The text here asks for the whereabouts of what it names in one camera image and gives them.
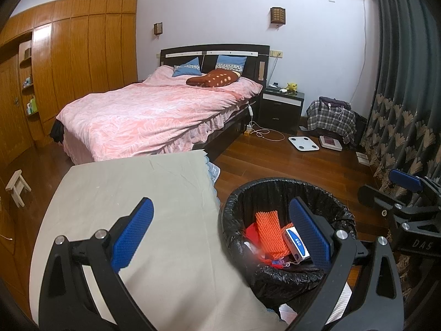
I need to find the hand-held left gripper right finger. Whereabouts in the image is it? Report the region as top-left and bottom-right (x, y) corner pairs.
(289, 197), (404, 331)

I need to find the orange foam net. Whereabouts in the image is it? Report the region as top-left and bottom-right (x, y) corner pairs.
(255, 210), (290, 259)

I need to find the dark wooden bed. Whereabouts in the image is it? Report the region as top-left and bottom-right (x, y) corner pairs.
(159, 44), (271, 159)

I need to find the plaid cloth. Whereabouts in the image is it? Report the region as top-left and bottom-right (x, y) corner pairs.
(306, 99), (357, 145)

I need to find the bin with black bag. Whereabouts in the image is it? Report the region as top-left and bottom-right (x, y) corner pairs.
(219, 177), (359, 331)

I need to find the white scale with dark panel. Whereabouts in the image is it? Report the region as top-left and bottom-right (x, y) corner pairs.
(319, 135), (344, 151)

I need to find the dark patterned curtain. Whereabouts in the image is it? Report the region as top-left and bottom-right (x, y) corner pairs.
(356, 0), (441, 283)

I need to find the white bathroom scale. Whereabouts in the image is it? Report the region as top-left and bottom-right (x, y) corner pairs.
(288, 136), (321, 152)

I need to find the blue quilted pad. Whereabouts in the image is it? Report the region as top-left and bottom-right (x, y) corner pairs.
(203, 155), (221, 207)

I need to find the black bag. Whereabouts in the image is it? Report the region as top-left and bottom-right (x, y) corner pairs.
(353, 112), (369, 145)

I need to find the dark nightstand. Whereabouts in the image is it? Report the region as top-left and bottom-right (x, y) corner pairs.
(258, 88), (305, 134)

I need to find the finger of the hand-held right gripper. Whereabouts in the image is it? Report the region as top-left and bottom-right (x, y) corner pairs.
(357, 185), (410, 220)
(389, 169), (441, 208)

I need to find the wooden wardrobe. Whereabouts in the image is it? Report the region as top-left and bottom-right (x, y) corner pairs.
(0, 0), (138, 166)

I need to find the red cloth bag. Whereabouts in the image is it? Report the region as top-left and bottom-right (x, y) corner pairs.
(245, 222), (264, 249)

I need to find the white cardboard box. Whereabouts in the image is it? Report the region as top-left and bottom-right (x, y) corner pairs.
(282, 227), (311, 261)

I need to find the white floor cable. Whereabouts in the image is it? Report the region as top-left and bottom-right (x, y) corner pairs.
(250, 121), (286, 142)

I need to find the bed with pink blanket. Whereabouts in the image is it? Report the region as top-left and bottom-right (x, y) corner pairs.
(57, 66), (264, 164)

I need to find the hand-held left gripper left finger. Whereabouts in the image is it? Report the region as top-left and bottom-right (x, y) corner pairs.
(39, 197), (154, 331)

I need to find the dark backpack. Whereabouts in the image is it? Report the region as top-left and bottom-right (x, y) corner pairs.
(319, 96), (352, 109)

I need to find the white wall cable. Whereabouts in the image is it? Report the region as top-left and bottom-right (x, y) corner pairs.
(348, 0), (367, 106)

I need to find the black garment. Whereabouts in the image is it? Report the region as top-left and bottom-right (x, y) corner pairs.
(50, 119), (66, 143)

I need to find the small wooden stool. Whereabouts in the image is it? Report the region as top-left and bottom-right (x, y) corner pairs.
(5, 170), (31, 208)

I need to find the blue pillow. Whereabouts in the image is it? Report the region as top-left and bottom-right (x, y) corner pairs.
(172, 57), (202, 77)
(215, 55), (248, 74)

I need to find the large wooden wall lamp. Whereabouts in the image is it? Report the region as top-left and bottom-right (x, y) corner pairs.
(270, 7), (286, 27)

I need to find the brown dotted pillow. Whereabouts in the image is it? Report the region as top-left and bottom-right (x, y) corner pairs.
(186, 69), (242, 88)

